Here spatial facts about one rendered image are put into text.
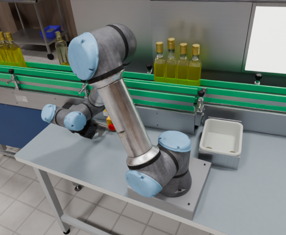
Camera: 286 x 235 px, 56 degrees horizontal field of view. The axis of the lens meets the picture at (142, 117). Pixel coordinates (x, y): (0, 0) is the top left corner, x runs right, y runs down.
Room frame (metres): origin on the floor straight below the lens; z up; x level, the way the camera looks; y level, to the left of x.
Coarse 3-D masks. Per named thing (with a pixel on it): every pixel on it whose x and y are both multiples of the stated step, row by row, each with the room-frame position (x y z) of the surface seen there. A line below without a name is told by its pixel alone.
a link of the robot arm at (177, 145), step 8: (160, 136) 0.71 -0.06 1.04; (168, 136) 0.71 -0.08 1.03; (176, 136) 0.71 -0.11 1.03; (184, 136) 0.71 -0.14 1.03; (160, 144) 0.68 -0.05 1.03; (168, 144) 0.66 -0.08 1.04; (176, 144) 0.67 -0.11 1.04; (184, 144) 0.67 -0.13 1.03; (168, 152) 0.64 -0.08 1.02; (176, 152) 0.65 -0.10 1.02; (184, 152) 0.65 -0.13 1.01; (176, 160) 0.63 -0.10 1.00; (184, 160) 0.65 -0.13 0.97; (176, 168) 0.61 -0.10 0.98; (184, 168) 0.65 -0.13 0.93
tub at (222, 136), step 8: (208, 120) 1.02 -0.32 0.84; (216, 120) 1.02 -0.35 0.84; (224, 120) 1.01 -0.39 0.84; (208, 128) 1.02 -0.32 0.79; (216, 128) 1.01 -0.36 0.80; (224, 128) 1.00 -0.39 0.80; (232, 128) 0.98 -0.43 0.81; (240, 128) 0.94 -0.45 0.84; (208, 136) 0.99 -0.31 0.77; (216, 136) 0.98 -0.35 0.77; (224, 136) 0.98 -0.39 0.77; (232, 136) 0.97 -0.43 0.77; (240, 136) 0.89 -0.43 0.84; (200, 144) 0.86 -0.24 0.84; (208, 144) 0.93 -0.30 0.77; (216, 144) 0.93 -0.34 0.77; (224, 144) 0.92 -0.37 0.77; (232, 144) 0.92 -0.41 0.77; (240, 144) 0.84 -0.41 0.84; (216, 152) 0.81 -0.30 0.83; (224, 152) 0.80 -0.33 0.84; (232, 152) 0.79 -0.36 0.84; (240, 152) 0.79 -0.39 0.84
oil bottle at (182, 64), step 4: (180, 60) 1.19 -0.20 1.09; (184, 60) 1.18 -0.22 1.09; (188, 60) 1.20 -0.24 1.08; (176, 64) 1.19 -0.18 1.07; (180, 64) 1.18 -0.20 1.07; (184, 64) 1.17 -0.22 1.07; (176, 68) 1.19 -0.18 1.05; (180, 68) 1.18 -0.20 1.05; (184, 68) 1.17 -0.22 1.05; (176, 72) 1.19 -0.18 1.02; (180, 72) 1.18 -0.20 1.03; (184, 72) 1.17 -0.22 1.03; (176, 76) 1.19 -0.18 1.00; (180, 76) 1.18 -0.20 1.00; (184, 76) 1.17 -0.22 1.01; (176, 80) 1.19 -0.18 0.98; (180, 80) 1.18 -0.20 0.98; (184, 80) 1.17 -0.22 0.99; (184, 84) 1.17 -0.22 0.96
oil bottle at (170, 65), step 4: (168, 60) 1.20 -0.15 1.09; (172, 60) 1.20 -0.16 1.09; (176, 60) 1.21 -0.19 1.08; (168, 64) 1.20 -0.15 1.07; (172, 64) 1.19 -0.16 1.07; (168, 68) 1.20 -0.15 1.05; (172, 68) 1.19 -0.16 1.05; (168, 72) 1.20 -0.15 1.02; (172, 72) 1.19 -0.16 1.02; (168, 76) 1.20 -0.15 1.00; (172, 76) 1.19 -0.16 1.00; (168, 80) 1.20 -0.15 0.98; (172, 80) 1.19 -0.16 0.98
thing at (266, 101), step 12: (60, 72) 1.42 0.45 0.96; (168, 84) 1.19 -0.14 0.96; (180, 84) 1.17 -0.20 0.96; (204, 96) 1.12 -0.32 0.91; (216, 96) 1.10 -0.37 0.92; (228, 96) 1.08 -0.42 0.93; (240, 96) 1.06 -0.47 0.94; (252, 96) 1.04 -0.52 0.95; (264, 96) 1.02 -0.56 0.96; (276, 96) 1.00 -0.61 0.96; (264, 108) 1.02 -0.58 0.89; (276, 108) 1.00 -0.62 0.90
